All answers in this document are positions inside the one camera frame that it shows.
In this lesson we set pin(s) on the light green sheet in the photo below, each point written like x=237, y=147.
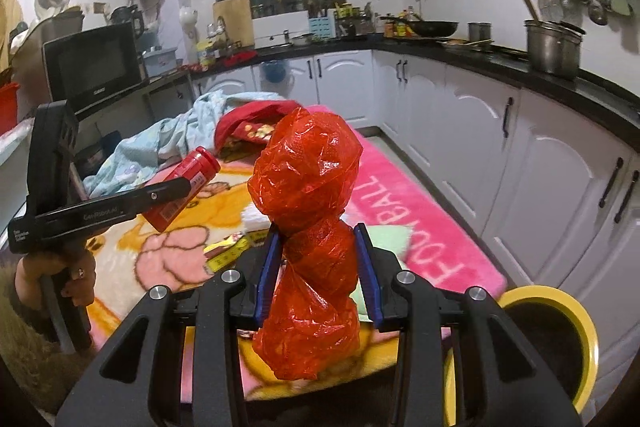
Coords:
x=395, y=237

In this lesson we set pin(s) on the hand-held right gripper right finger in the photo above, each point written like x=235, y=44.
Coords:
x=369, y=279

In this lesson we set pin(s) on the yellow bin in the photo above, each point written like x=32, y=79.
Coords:
x=550, y=293

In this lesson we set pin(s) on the red bucket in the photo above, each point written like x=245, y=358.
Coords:
x=9, y=107

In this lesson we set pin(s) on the black microwave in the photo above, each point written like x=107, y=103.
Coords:
x=95, y=62

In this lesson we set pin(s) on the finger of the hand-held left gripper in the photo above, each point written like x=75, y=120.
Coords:
x=162, y=196

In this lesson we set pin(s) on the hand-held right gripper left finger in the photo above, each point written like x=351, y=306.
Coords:
x=267, y=279

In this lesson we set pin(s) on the person's left forearm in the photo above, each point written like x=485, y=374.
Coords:
x=30, y=357

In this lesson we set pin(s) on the red rag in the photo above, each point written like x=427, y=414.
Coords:
x=240, y=58

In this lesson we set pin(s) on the row of condiment bottles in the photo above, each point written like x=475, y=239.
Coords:
x=397, y=27

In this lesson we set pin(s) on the red cloth with gold print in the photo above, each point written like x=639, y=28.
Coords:
x=240, y=117

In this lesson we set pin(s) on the light blue cloth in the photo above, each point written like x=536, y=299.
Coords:
x=150, y=142

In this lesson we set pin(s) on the white teapot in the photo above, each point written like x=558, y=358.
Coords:
x=187, y=16

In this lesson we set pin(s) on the red bottle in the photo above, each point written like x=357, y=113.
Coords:
x=200, y=164

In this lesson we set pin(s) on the yellow snack packet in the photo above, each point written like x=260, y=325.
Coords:
x=225, y=257

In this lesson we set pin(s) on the large steel pot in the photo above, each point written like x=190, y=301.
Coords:
x=550, y=49

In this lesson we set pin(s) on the white kitchen cabinets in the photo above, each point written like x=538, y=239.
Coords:
x=540, y=147

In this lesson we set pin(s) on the row of spice jars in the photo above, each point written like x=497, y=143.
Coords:
x=340, y=9

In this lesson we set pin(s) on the dark kettle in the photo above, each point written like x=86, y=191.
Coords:
x=127, y=19

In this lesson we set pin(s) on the black wok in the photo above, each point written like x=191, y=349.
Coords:
x=432, y=28

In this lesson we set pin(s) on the light blue basket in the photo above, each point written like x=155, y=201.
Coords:
x=321, y=27

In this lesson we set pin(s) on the wooden cutting board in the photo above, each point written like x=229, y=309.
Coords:
x=234, y=19

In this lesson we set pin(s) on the blue hanging bag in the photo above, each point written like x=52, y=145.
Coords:
x=273, y=72

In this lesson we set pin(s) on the person's left hand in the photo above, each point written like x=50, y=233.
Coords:
x=80, y=279

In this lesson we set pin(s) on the printed blanket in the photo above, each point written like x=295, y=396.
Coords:
x=425, y=217

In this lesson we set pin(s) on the small steel pot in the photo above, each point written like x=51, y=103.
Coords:
x=480, y=32

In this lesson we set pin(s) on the red plastic bag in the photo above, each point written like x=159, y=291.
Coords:
x=305, y=167

